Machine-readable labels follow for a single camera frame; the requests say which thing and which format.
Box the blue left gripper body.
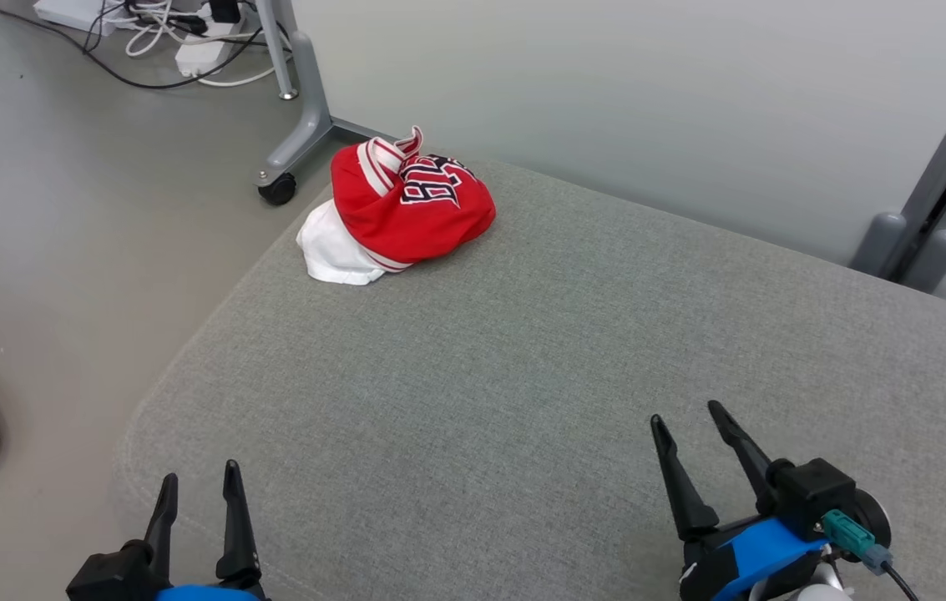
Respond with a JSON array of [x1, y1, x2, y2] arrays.
[[157, 583, 270, 601]]

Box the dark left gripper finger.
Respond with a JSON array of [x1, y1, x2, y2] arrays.
[[215, 459, 264, 592], [143, 473, 180, 582]]

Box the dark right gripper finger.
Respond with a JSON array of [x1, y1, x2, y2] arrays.
[[707, 401, 779, 515], [650, 415, 721, 543]]

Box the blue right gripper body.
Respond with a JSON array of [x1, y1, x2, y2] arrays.
[[679, 488, 893, 601]]

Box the red white basketball jersey tee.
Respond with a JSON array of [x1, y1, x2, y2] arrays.
[[296, 126, 497, 286]]

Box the grey desk leg with caster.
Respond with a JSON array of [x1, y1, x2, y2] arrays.
[[254, 0, 395, 207]]

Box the white flat box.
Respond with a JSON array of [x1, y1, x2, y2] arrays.
[[33, 0, 133, 37]]

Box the teal plug black right cable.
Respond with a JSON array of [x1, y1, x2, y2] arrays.
[[822, 509, 921, 601]]

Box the white power strip with cables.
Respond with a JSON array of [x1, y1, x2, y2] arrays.
[[0, 0, 266, 91]]

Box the white floor cable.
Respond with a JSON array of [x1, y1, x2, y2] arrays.
[[124, 0, 293, 89]]

